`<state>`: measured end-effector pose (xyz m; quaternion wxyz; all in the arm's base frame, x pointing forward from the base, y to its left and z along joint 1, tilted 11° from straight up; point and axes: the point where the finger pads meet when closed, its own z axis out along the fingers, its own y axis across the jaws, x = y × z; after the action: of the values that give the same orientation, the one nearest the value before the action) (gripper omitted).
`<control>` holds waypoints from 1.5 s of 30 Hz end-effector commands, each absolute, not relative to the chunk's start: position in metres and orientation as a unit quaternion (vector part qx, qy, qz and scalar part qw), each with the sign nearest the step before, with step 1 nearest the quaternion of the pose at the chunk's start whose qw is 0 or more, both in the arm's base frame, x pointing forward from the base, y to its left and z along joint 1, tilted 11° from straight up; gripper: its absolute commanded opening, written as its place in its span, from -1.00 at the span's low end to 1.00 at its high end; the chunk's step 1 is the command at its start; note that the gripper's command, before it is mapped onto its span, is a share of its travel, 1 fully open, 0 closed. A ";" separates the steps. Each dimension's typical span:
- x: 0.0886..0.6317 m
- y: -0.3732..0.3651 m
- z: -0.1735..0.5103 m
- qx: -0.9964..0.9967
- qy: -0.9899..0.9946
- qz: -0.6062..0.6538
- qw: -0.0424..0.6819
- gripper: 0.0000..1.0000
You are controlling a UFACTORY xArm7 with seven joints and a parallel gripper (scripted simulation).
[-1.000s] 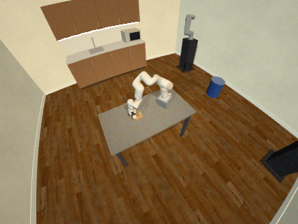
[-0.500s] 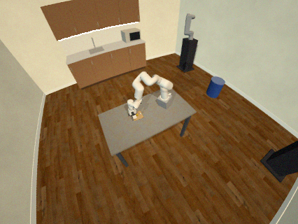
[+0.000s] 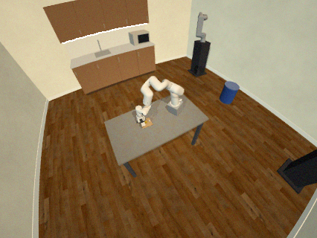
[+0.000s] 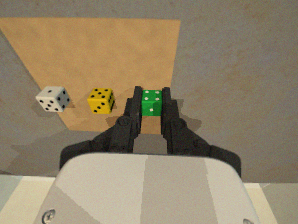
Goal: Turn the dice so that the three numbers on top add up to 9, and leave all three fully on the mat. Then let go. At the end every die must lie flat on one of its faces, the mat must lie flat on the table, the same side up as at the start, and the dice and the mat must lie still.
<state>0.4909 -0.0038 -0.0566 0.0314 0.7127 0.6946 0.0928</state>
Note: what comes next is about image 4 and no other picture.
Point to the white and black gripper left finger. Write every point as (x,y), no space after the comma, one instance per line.
(118,138)

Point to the green die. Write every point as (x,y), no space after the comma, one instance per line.
(151,103)

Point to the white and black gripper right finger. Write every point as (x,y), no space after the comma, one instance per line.
(182,141)

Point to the white die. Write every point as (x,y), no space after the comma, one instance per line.
(54,99)

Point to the tan mat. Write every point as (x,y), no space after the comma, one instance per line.
(82,53)

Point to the yellow die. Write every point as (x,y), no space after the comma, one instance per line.
(101,100)

